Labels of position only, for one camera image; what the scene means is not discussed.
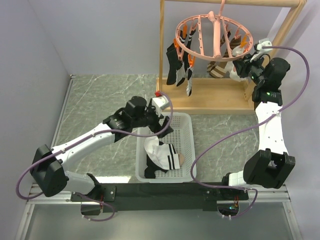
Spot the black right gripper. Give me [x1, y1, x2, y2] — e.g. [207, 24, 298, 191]
[232, 52, 266, 87]

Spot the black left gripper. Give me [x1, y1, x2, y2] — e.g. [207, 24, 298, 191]
[132, 99, 174, 138]

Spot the white sock with black stripes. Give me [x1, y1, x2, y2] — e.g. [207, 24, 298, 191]
[150, 143, 180, 170]

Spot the pink round clip hanger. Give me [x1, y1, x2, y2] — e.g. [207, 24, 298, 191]
[173, 0, 254, 66]

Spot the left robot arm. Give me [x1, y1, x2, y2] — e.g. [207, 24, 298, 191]
[29, 92, 173, 201]

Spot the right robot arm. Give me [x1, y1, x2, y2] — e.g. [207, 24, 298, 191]
[219, 57, 296, 200]

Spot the wooden hanger rack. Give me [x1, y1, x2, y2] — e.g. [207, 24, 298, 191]
[156, 0, 307, 115]

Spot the white plastic laundry basket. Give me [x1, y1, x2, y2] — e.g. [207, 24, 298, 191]
[135, 112, 197, 183]

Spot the hanging brown striped sock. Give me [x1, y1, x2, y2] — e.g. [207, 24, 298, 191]
[206, 35, 242, 78]

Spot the beige sock in basket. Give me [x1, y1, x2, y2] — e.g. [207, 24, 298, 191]
[178, 153, 185, 167]

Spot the black sock in basket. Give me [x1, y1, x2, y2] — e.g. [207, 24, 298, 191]
[144, 141, 168, 179]

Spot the hanging black white striped sock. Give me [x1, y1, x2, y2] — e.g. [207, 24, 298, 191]
[175, 25, 196, 97]

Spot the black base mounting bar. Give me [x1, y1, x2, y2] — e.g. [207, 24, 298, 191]
[71, 182, 249, 215]

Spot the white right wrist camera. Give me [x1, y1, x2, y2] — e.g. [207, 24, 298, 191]
[250, 38, 272, 62]

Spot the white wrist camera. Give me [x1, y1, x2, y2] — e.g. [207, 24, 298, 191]
[150, 91, 170, 111]
[250, 38, 272, 62]

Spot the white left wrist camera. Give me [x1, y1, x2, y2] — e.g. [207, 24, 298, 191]
[150, 91, 170, 111]

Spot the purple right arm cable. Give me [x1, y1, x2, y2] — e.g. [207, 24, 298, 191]
[190, 45, 311, 220]

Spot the aluminium rail frame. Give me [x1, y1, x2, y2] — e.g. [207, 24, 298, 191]
[15, 182, 302, 240]

